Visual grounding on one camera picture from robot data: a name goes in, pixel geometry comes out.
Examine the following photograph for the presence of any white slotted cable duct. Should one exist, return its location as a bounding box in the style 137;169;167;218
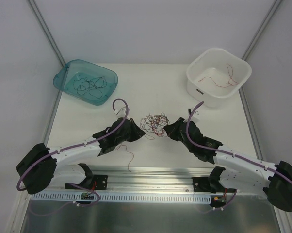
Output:
32;191;211;204

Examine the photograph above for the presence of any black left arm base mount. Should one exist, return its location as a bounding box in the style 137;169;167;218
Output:
64;163;108;191

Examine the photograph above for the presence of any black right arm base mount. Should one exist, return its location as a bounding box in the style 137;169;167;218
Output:
192;166;225;194

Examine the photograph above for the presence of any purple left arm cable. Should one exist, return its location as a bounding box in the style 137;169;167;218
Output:
16;98;130;192

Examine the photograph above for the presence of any aluminium frame rail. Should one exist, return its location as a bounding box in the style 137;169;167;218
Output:
21;167;243;195

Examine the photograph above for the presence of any white plastic basket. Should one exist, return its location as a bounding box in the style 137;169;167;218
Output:
186;48;252;108

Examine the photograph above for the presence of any teal transparent plastic tray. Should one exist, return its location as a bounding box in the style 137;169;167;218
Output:
53;59;118;106

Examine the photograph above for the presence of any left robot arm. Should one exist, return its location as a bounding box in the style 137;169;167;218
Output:
16;117;145;194

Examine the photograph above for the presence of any red and black wire tangle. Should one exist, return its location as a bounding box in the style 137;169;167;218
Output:
140;112;172;141

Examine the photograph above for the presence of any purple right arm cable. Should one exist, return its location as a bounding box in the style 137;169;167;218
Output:
186;100;292;200

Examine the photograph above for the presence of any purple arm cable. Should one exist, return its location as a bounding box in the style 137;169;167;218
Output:
186;100;292;200
16;98;130;192

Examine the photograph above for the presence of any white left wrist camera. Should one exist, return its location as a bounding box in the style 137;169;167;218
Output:
114;107;130;119

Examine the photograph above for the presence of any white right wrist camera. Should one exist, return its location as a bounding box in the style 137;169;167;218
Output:
188;108;200;123

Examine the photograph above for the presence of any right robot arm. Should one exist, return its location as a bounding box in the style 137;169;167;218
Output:
164;118;292;212

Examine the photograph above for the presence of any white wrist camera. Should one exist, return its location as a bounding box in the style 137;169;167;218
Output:
114;107;130;119
188;108;200;123

